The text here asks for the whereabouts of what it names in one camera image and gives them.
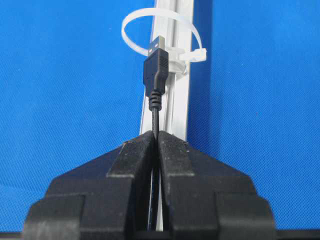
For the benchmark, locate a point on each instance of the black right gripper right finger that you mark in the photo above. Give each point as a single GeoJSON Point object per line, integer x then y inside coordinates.
{"type": "Point", "coordinates": [204, 196]}

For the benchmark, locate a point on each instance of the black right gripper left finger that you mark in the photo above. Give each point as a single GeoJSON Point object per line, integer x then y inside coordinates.
{"type": "Point", "coordinates": [108, 195]}

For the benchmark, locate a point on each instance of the white zip tie mount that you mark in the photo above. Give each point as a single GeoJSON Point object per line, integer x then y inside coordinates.
{"type": "Point", "coordinates": [175, 65]}

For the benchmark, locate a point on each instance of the blue fabric panel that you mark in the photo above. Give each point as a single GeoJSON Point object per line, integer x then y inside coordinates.
{"type": "Point", "coordinates": [72, 90]}

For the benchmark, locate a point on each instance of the white zip tie loop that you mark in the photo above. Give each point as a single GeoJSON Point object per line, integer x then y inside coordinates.
{"type": "Point", "coordinates": [197, 55]}

